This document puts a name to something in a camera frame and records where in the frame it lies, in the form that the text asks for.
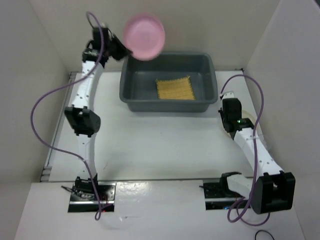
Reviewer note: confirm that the yellow bamboo mat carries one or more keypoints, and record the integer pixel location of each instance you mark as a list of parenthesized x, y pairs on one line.
[(175, 89)]

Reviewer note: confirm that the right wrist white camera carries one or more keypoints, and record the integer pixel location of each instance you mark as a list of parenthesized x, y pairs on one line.
[(227, 95)]

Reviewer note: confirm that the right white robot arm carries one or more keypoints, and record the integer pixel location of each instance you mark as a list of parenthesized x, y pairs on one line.
[(271, 189)]

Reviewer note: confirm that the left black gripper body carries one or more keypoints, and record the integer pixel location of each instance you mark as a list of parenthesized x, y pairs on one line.
[(112, 47)]

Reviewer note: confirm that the grey plastic bin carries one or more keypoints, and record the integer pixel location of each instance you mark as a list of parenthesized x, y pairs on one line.
[(138, 82)]

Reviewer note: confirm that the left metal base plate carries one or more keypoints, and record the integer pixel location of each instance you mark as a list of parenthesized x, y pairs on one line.
[(82, 201)]

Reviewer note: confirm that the white bowl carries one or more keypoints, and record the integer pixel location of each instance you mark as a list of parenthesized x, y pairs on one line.
[(250, 117)]

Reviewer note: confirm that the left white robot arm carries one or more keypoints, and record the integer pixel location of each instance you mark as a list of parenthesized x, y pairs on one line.
[(80, 115)]

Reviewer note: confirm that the metal base plate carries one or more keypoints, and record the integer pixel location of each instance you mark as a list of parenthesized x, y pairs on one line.
[(214, 196), (82, 201)]

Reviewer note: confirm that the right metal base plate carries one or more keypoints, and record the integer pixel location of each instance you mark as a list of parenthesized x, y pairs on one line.
[(214, 196)]

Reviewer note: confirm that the aluminium table edge rail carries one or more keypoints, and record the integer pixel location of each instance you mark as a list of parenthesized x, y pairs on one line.
[(46, 171)]

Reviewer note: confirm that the pink plastic plate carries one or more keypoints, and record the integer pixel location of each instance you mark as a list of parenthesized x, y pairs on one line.
[(144, 35)]

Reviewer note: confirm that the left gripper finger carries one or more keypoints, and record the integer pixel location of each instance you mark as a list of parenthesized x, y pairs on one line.
[(123, 53), (117, 44)]

